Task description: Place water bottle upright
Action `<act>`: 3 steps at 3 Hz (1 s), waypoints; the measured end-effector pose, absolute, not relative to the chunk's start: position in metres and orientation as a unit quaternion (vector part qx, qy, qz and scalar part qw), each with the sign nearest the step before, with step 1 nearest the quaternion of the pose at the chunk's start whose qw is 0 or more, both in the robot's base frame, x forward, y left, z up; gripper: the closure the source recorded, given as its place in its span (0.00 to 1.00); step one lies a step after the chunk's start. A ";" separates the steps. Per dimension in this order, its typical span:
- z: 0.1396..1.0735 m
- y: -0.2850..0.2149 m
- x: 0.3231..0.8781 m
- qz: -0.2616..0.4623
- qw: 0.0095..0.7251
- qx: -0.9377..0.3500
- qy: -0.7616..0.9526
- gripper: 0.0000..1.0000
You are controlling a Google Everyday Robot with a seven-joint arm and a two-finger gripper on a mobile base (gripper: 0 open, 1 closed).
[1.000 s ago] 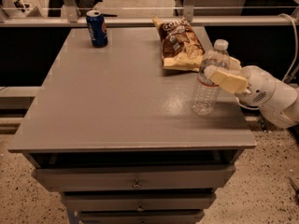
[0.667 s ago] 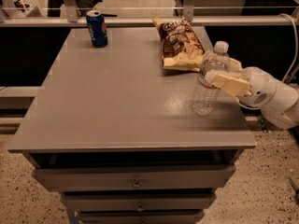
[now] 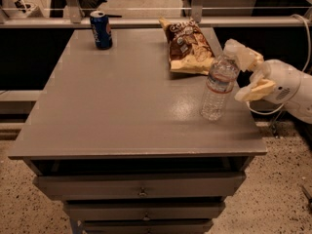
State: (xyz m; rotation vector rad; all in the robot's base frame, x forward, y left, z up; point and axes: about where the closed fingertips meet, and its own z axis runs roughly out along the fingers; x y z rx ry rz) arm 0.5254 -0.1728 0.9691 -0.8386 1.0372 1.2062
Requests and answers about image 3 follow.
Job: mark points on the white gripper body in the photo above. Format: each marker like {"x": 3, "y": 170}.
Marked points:
{"x": 282, "y": 81}

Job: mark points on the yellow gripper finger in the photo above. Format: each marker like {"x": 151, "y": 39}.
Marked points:
{"x": 258, "y": 88}
{"x": 246, "y": 58}

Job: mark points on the clear plastic water bottle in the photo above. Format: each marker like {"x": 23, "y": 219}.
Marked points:
{"x": 219, "y": 84}

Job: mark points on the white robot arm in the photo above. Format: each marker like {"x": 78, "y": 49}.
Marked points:
{"x": 300, "y": 106}

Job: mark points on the brown chips bag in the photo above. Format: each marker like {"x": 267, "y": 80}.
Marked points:
{"x": 189, "y": 50}

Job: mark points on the top grey drawer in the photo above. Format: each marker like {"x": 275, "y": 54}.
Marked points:
{"x": 150, "y": 186}

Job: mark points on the grey drawer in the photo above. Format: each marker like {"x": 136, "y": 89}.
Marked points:
{"x": 189, "y": 226}
{"x": 144, "y": 211}
{"x": 150, "y": 186}

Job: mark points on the middle grey drawer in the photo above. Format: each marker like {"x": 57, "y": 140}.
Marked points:
{"x": 144, "y": 211}

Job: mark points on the blue Pepsi soda can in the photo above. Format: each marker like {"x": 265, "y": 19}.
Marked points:
{"x": 101, "y": 29}

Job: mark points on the grey drawer cabinet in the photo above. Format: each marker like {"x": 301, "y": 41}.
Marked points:
{"x": 122, "y": 112}

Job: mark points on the bottom grey drawer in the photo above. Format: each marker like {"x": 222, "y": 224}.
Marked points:
{"x": 189, "y": 226}

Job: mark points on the metal railing frame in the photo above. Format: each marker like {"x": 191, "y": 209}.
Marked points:
{"x": 144, "y": 13}

